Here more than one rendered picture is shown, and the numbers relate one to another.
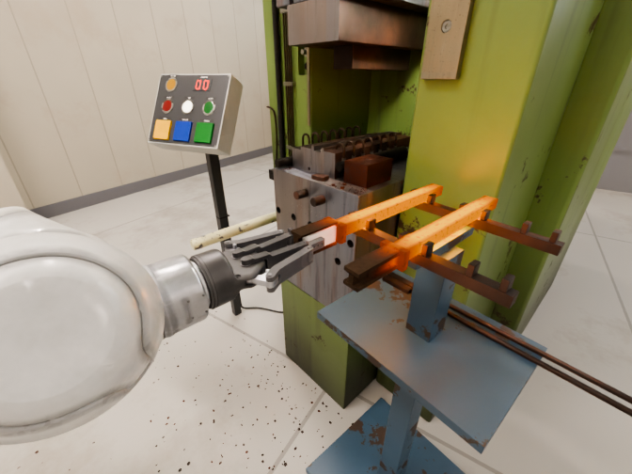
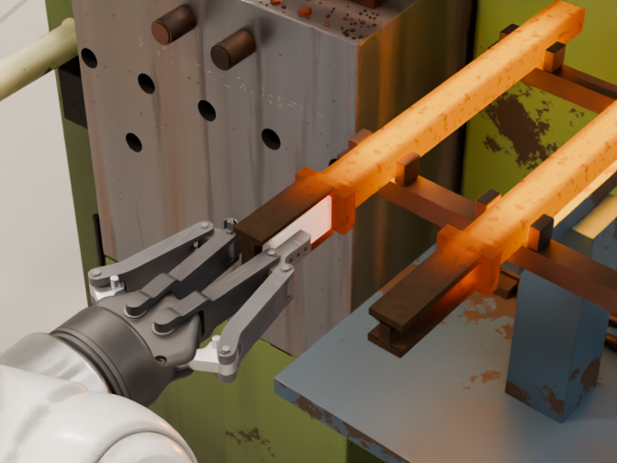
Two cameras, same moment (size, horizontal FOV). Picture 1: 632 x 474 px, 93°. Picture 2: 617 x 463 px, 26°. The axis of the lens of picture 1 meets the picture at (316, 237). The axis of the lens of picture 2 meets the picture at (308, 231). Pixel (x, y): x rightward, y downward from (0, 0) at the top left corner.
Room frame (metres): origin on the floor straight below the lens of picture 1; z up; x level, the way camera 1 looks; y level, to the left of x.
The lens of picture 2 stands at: (-0.28, 0.11, 1.56)
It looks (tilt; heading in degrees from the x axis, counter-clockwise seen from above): 39 degrees down; 350
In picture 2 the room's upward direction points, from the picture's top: straight up
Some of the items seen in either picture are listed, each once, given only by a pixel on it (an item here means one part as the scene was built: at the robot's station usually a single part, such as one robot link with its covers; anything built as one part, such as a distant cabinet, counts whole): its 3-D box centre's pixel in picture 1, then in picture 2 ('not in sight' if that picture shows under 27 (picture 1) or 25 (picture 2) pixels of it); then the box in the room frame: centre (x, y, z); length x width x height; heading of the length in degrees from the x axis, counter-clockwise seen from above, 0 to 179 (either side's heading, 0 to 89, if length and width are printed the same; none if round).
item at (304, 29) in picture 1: (362, 29); not in sight; (1.11, -0.14, 1.32); 0.42 x 0.20 x 0.10; 133
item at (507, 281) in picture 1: (517, 250); not in sight; (0.42, -0.32, 0.94); 0.23 x 0.06 x 0.02; 130
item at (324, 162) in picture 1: (355, 150); not in sight; (1.11, -0.14, 0.96); 0.42 x 0.20 x 0.09; 133
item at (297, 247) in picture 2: (314, 248); (293, 263); (0.41, 0.00, 0.95); 0.05 x 0.03 x 0.01; 131
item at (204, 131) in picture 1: (204, 133); not in sight; (1.16, 0.41, 1.01); 0.07 x 0.05 x 0.07; 68
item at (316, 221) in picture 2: (320, 239); (297, 233); (0.44, -0.01, 0.95); 0.07 x 0.01 x 0.03; 131
